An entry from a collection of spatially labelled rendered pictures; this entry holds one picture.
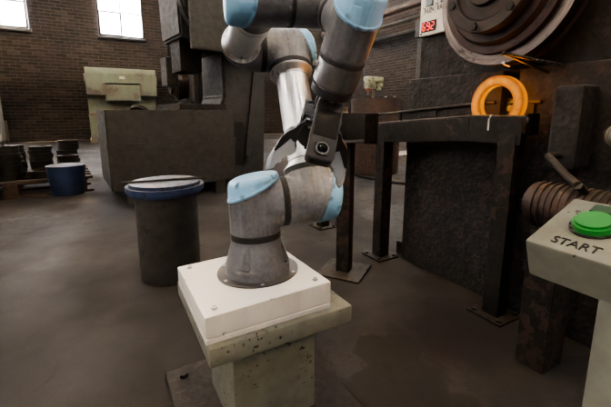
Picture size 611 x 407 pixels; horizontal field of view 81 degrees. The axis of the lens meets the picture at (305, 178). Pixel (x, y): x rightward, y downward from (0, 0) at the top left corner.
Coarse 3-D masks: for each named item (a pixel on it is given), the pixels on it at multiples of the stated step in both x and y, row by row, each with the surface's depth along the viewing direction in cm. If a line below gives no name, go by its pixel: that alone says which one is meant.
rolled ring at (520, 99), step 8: (488, 80) 125; (496, 80) 122; (504, 80) 120; (512, 80) 118; (480, 88) 128; (488, 88) 126; (512, 88) 118; (520, 88) 116; (480, 96) 128; (520, 96) 116; (472, 104) 131; (480, 104) 129; (520, 104) 116; (472, 112) 132; (480, 112) 129; (512, 112) 119; (520, 112) 117
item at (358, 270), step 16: (352, 128) 165; (368, 128) 146; (352, 144) 154; (352, 160) 156; (352, 176) 158; (352, 192) 159; (352, 208) 161; (336, 224) 162; (352, 224) 163; (336, 240) 163; (352, 240) 165; (336, 256) 164; (320, 272) 164; (336, 272) 164; (352, 272) 164
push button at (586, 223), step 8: (576, 216) 41; (584, 216) 40; (592, 216) 40; (600, 216) 39; (608, 216) 39; (576, 224) 40; (584, 224) 39; (592, 224) 39; (600, 224) 38; (608, 224) 38; (584, 232) 39; (592, 232) 38; (600, 232) 38; (608, 232) 38
